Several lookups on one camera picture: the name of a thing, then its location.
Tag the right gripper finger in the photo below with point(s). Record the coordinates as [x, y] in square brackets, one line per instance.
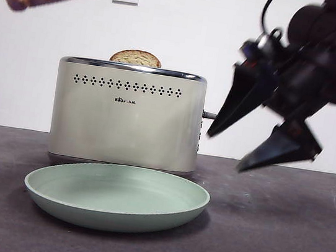
[284, 147]
[240, 101]

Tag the pale green round plate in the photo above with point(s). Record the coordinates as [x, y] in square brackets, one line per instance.
[113, 200]

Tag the round-topped bread slice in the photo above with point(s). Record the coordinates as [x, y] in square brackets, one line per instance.
[135, 58]

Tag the cream two-slot toaster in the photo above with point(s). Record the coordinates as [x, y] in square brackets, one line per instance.
[124, 126]

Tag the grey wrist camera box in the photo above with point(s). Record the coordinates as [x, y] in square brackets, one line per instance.
[258, 49]

